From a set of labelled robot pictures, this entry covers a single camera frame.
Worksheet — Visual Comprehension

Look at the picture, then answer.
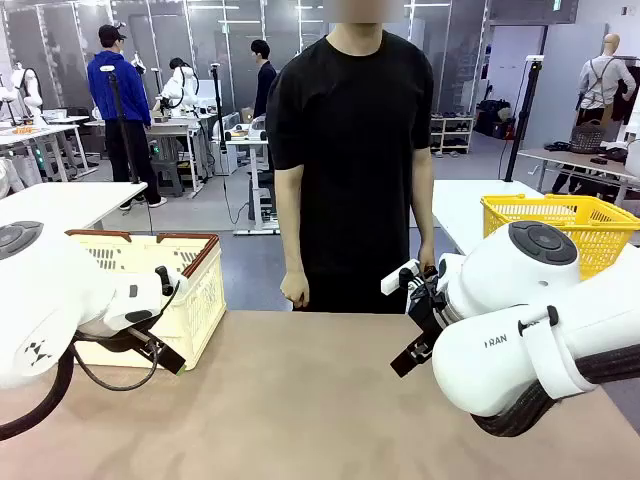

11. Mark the person in black t-shirt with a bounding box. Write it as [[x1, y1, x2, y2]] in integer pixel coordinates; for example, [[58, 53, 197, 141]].
[[265, 0, 435, 315]]

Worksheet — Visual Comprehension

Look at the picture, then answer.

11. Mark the white standing desk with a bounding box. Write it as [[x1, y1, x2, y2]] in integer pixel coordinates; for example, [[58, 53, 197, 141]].
[[223, 132, 282, 236]]

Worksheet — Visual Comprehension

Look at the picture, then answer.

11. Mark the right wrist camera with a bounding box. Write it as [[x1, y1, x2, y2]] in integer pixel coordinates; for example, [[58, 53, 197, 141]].
[[380, 258, 422, 296]]

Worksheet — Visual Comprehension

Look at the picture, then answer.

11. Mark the dark wicker basket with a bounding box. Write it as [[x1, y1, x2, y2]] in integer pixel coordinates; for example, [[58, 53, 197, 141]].
[[569, 119, 607, 154]]

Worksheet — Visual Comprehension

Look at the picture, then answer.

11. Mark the person in dark suit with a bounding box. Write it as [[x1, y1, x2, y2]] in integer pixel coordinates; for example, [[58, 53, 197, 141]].
[[249, 38, 279, 121]]

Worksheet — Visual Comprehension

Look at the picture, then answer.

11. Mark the person in blue hoodie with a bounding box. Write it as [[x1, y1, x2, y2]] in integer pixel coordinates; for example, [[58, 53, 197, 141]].
[[87, 23, 169, 211]]

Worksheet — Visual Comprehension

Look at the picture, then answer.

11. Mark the white background desk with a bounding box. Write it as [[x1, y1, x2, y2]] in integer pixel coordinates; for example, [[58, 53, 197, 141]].
[[82, 114, 207, 199]]

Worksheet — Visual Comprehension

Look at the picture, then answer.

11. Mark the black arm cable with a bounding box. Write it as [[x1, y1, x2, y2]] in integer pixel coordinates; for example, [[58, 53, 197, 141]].
[[469, 344, 640, 439], [0, 327, 160, 442]]

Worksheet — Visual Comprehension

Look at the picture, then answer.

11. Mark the person's left hand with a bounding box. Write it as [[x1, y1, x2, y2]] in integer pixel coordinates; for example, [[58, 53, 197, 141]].
[[416, 242, 440, 275]]

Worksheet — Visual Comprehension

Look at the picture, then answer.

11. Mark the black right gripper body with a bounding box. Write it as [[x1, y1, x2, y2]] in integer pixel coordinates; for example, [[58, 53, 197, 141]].
[[407, 267, 452, 334]]

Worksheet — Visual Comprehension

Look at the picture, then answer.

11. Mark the person's right forearm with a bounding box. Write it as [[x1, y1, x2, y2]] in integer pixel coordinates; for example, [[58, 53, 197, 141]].
[[273, 163, 308, 277]]

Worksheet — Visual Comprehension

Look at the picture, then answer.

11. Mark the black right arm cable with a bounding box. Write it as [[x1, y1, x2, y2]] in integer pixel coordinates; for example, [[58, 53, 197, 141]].
[[469, 344, 640, 439]]

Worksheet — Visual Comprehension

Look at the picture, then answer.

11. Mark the black tripod pole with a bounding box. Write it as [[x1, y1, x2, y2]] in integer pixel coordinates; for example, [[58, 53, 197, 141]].
[[503, 55, 545, 184], [99, 64, 144, 185]]

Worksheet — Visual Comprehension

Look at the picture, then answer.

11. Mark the black bags pile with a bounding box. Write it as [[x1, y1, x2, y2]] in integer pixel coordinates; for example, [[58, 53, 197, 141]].
[[474, 98, 517, 141]]

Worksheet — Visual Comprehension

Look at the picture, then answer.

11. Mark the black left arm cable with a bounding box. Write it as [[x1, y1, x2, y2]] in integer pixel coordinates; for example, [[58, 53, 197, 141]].
[[0, 327, 160, 442]]

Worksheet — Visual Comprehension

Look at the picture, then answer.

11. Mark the mannequin with grey apron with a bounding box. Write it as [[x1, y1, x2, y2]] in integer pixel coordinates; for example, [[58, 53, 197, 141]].
[[574, 33, 639, 126]]

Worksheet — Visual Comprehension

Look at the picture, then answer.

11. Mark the cream basket with brown rim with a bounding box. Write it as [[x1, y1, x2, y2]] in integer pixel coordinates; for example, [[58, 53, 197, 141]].
[[64, 228, 229, 371]]

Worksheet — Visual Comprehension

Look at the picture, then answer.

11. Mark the person's left forearm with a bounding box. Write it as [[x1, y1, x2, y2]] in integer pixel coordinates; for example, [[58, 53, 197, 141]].
[[409, 146, 437, 249]]

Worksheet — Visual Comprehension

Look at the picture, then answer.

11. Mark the person's right hand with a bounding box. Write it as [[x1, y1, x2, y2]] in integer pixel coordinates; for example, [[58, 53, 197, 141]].
[[278, 271, 312, 309]]

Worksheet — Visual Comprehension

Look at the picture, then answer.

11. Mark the thin black floor cable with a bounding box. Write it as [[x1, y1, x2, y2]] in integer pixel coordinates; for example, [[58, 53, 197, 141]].
[[221, 177, 237, 232]]

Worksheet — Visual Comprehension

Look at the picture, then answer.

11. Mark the white shoe rack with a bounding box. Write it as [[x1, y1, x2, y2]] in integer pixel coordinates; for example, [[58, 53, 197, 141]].
[[429, 114, 475, 155]]

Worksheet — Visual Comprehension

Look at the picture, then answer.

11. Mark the grey step stool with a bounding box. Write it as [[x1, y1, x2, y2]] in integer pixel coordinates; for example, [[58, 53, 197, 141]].
[[149, 159, 184, 198]]

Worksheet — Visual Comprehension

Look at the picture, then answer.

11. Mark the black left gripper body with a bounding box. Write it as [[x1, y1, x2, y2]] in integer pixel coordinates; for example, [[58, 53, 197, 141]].
[[124, 325, 169, 359]]

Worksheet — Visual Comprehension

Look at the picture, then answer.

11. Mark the yellow plastic shopping basket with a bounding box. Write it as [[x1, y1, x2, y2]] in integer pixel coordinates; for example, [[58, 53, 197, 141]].
[[480, 193, 640, 281]]

